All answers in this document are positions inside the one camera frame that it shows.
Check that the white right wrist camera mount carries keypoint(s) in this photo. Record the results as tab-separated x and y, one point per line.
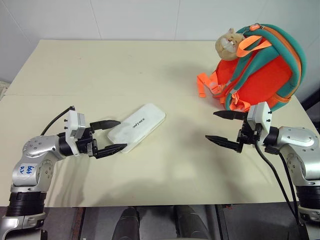
260	113

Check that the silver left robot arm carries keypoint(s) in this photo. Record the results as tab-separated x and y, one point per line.
32	155

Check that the white rectangular pouch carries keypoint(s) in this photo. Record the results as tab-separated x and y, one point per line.
138	127

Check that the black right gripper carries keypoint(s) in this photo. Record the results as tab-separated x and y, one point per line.
247	136

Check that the dark rounded robot leg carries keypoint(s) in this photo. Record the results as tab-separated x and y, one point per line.
190	222
126	223

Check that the orange and teal backpack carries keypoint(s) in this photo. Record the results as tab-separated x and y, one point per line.
265	70

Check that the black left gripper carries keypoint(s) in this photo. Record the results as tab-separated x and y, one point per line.
86	143

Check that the tan plush animal toy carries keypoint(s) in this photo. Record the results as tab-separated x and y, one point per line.
228	45

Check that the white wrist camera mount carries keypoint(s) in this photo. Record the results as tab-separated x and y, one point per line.
260	113
74	125

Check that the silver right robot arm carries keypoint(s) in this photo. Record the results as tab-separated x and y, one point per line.
298	142

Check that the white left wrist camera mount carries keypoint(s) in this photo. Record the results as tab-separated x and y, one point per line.
74	125

